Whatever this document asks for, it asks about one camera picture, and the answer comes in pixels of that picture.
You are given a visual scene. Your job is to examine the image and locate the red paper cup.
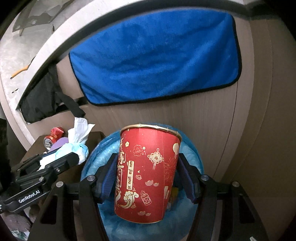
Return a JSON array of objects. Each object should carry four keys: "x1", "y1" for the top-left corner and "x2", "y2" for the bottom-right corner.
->
[{"x1": 114, "y1": 124, "x2": 182, "y2": 224}]

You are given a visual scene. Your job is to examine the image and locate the glass range hood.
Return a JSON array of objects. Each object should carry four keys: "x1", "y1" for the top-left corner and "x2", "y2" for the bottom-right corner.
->
[{"x1": 12, "y1": 0, "x2": 73, "y2": 32}]

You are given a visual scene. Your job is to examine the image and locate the black frying pan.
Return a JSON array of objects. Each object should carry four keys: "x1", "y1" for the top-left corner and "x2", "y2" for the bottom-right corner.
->
[{"x1": 10, "y1": 58, "x2": 34, "y2": 79}]

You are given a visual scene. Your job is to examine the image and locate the blue towel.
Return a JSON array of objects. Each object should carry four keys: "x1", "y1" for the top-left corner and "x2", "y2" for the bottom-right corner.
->
[{"x1": 69, "y1": 9, "x2": 242, "y2": 106}]

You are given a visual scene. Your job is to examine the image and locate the blue lined trash bin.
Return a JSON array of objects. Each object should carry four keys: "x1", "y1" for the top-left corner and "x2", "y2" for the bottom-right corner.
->
[{"x1": 81, "y1": 124, "x2": 204, "y2": 240}]

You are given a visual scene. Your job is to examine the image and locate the black bag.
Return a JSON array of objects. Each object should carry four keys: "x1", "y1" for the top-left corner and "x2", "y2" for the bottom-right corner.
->
[{"x1": 18, "y1": 65, "x2": 85, "y2": 123}]

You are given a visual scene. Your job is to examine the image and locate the purple round pad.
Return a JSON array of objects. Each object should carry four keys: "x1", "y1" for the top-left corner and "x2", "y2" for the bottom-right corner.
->
[{"x1": 49, "y1": 137, "x2": 69, "y2": 152}]

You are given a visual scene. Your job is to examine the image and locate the red soda can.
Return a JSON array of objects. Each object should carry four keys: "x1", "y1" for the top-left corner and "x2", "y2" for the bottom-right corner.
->
[{"x1": 43, "y1": 126, "x2": 65, "y2": 150}]

